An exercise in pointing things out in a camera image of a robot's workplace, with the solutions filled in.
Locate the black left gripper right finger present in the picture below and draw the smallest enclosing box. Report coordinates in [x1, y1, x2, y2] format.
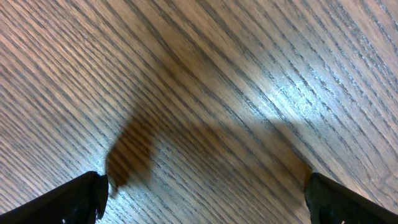
[304, 172, 397, 223]

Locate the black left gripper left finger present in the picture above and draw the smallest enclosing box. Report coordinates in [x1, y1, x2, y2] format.
[1, 171, 109, 224]

